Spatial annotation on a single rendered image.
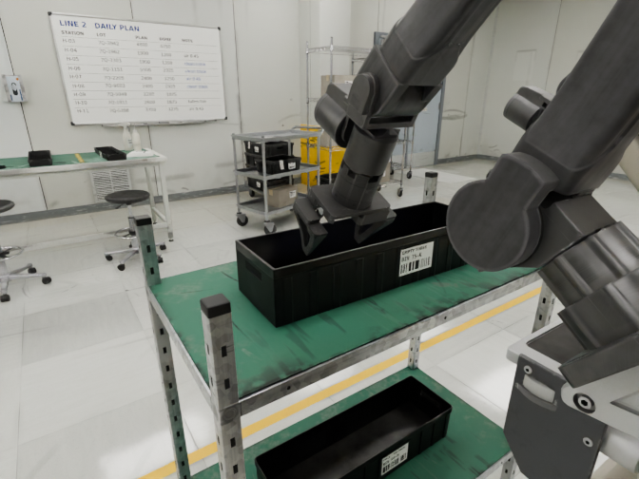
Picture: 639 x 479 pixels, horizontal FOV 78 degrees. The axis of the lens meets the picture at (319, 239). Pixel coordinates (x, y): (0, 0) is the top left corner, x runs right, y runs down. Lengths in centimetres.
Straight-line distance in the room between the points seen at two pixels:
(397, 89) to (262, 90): 549
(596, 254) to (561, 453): 30
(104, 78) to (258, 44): 196
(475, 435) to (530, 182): 118
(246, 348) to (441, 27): 52
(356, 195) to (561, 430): 36
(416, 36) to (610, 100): 18
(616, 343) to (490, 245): 11
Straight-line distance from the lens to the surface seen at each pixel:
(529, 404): 57
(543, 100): 84
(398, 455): 125
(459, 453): 138
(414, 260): 87
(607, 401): 38
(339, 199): 53
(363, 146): 49
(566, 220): 34
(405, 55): 43
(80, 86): 529
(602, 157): 34
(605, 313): 33
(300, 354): 65
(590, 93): 34
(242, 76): 579
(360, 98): 46
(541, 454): 60
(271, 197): 421
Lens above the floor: 134
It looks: 20 degrees down
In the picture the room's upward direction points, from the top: straight up
